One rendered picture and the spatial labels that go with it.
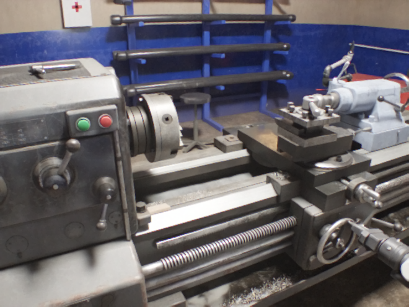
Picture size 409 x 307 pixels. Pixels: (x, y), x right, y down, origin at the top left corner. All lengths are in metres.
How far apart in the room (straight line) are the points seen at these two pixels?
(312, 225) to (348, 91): 0.74
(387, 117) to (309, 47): 3.92
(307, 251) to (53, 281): 0.93
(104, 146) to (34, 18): 3.30
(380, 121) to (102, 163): 1.42
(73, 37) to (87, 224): 3.29
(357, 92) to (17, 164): 1.47
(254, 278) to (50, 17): 3.47
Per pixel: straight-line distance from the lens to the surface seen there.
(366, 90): 1.78
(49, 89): 0.89
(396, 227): 1.58
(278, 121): 1.33
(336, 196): 1.30
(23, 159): 0.89
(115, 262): 1.03
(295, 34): 5.47
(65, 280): 1.02
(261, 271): 1.57
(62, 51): 4.12
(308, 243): 1.35
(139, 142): 1.12
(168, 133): 1.10
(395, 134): 1.97
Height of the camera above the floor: 1.49
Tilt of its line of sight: 24 degrees down
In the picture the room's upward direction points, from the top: straight up
